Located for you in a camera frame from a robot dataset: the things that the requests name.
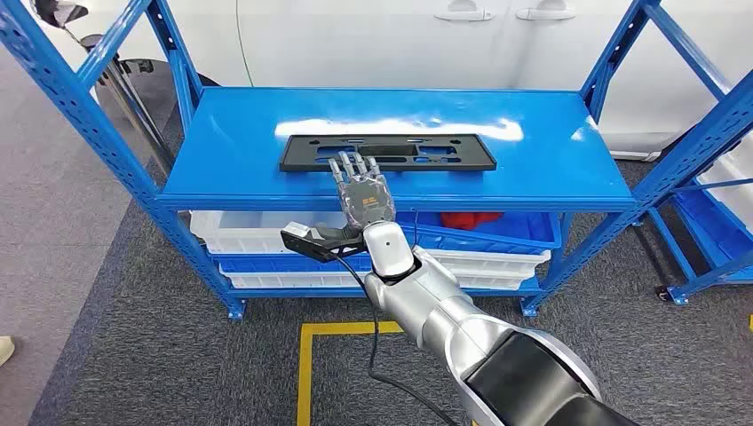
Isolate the yellow floor tape square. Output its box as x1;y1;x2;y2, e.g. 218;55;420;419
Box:
296;319;405;426

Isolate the thin green cable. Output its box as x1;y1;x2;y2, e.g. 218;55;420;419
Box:
234;0;256;88

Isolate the blue wheeled shelf rack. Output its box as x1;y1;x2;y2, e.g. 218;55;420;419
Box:
646;131;753;307

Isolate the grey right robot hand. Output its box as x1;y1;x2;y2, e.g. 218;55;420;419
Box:
327;150;396;232

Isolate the black plastic frame part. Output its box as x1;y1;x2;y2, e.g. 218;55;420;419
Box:
278;133;498;173

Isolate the red cloth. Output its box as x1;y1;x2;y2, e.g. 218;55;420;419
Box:
440;211;505;232

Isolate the dark tripod stand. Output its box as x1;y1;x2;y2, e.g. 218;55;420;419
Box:
79;32;178;173

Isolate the large white plastic bin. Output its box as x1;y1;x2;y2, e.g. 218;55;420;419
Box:
696;131;753;232

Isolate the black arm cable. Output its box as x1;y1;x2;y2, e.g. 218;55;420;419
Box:
326;247;463;426

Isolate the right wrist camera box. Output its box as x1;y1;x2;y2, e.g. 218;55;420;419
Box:
280;222;367;264

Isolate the white car door handle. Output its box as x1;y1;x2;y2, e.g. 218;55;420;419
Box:
515;0;576;22
433;0;495;23

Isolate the blue plastic bin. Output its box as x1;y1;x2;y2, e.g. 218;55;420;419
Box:
395;210;563;255

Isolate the blue metal shelf rack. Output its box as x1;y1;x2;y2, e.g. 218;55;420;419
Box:
0;0;753;321

